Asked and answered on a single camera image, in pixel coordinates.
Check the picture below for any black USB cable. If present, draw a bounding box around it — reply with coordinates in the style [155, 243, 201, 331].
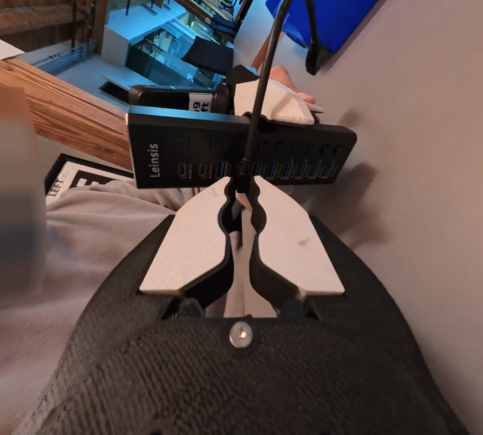
[235, 0, 328, 203]

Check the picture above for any matte black USB hub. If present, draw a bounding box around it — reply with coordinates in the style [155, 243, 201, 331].
[125, 105, 357, 190]

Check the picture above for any wooden beam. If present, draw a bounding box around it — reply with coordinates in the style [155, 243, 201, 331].
[0, 58, 133, 171]

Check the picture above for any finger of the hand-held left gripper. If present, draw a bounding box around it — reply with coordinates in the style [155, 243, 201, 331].
[233, 77, 315, 126]

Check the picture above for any grey desk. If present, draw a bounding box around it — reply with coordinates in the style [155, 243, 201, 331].
[226, 0, 483, 435]

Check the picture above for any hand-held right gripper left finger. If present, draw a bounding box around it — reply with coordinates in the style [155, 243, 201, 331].
[138, 176, 235, 309]

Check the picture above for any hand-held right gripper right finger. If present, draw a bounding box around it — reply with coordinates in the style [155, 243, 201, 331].
[250, 176, 346, 310]

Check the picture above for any person's left hand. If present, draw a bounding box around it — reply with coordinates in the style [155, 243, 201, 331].
[269, 65, 317, 104]

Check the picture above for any black chair back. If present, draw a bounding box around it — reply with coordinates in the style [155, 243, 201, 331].
[181, 35, 234, 75]

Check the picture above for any person's left forearm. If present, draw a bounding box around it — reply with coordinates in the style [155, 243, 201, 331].
[0, 178, 281, 435]

